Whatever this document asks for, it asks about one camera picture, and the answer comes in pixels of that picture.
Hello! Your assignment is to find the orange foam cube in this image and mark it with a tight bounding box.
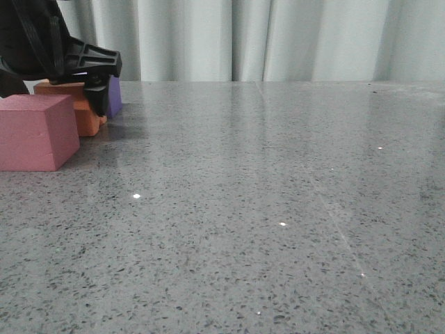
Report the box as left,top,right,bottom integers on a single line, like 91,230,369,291
33,81,108,137

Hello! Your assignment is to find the pale green curtain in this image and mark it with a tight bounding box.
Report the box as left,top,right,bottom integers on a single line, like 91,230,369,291
59,1,444,81

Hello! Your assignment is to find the purple foam cube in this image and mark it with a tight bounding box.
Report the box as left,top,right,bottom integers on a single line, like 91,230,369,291
76,72,123,119

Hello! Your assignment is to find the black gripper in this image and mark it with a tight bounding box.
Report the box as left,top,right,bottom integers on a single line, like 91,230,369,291
1,1,122,117

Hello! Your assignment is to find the pink foam cube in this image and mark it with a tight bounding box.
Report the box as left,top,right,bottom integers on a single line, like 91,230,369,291
1,95,80,171

